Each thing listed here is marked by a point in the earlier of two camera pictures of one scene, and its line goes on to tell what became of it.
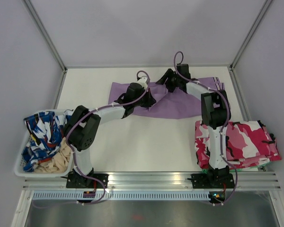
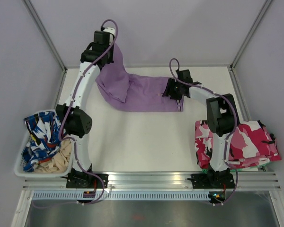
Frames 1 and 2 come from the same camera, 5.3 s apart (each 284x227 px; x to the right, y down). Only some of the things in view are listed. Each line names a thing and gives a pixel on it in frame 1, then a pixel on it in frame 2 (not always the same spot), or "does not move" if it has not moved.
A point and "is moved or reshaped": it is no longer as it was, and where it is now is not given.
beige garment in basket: x=59 y=161 does not move
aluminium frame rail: x=157 y=181 does not move
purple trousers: x=180 y=103 is moved or reshaped
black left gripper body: x=145 y=102 -> x=110 y=56
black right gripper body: x=172 y=82 -> x=174 y=91
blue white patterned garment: x=45 y=130 does not move
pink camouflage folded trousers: x=247 y=144 does not move
